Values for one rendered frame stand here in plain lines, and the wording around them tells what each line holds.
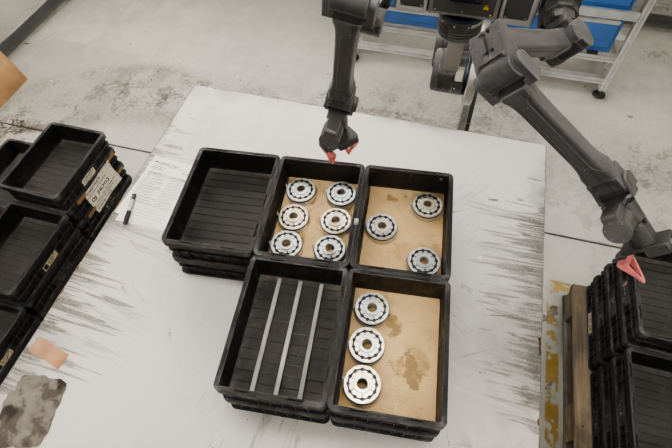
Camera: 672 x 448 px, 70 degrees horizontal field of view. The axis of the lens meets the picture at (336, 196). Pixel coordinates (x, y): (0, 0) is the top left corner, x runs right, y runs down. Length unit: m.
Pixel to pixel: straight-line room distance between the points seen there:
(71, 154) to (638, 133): 3.20
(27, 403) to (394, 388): 1.10
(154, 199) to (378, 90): 1.82
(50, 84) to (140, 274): 2.37
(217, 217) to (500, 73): 1.08
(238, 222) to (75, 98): 2.29
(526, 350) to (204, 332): 1.03
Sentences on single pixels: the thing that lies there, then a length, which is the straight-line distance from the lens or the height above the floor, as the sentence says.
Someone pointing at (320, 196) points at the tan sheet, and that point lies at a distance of 1.69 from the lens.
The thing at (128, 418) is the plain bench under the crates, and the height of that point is 0.70.
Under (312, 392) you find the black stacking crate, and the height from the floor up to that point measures 0.83.
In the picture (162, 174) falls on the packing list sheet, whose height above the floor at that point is 0.70.
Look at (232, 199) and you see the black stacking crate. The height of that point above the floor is 0.83.
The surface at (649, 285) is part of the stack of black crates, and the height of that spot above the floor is 0.49.
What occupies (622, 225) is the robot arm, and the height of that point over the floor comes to 1.34.
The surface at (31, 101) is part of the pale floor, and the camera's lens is 3.91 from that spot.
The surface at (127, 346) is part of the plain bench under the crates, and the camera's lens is 1.74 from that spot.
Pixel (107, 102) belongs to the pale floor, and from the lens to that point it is 3.63.
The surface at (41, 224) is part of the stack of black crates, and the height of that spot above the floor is 0.38.
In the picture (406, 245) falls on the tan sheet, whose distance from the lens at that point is 1.59.
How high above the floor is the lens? 2.21
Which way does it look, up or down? 54 degrees down
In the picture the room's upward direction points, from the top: 3 degrees counter-clockwise
